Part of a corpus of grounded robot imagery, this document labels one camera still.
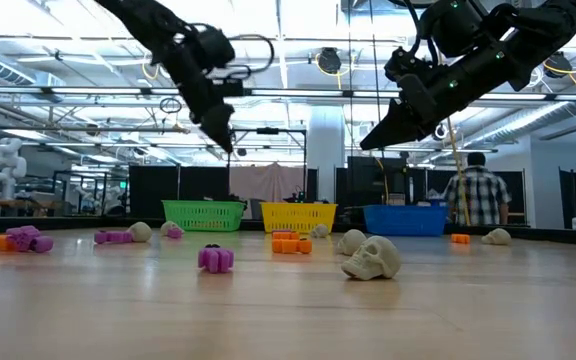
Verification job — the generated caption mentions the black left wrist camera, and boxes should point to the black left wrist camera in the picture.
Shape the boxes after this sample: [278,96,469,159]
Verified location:
[206,63,249,99]

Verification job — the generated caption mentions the beige cloth curtain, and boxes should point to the beige cloth curtain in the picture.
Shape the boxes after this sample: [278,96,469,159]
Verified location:
[228,162,307,204]

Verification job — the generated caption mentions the blue plastic basket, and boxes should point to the blue plastic basket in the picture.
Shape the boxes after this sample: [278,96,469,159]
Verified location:
[362,204,450,238]

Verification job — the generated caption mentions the person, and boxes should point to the person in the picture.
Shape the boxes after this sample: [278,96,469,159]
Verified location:
[441,151,513,227]

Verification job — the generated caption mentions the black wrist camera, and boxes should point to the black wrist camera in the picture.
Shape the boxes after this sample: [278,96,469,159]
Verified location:
[206,63,249,99]
[384,46,432,84]

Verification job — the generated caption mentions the yellow plastic basket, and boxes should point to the yellow plastic basket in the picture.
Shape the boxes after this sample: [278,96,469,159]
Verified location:
[259,201,339,235]

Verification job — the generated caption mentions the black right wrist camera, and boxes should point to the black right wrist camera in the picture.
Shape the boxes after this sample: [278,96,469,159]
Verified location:
[384,46,432,84]

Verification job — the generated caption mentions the white square pillar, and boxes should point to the white square pillar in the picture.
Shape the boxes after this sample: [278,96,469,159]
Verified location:
[307,104,347,204]

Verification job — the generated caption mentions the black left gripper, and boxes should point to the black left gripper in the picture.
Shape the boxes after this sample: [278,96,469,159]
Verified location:
[164,43,235,154]

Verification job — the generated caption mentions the green plastic basket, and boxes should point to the green plastic basket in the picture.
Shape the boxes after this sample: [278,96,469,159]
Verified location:
[161,199,247,233]

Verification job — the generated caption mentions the black ceiling cable reel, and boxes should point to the black ceiling cable reel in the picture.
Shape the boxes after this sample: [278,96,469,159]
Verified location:
[542,50,573,80]
[316,46,343,76]

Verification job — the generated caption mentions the yellow hanging cable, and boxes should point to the yellow hanging cable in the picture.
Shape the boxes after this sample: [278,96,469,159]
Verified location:
[445,117,472,227]

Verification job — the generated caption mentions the black metal frame stand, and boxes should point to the black metal frame stand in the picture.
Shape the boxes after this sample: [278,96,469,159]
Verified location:
[225,126,309,201]

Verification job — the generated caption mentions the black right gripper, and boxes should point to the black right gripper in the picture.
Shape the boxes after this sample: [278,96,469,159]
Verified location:
[359,38,525,152]

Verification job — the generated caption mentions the long ceiling light rail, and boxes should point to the long ceiling light rail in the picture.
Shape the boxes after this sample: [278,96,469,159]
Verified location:
[0,85,576,101]

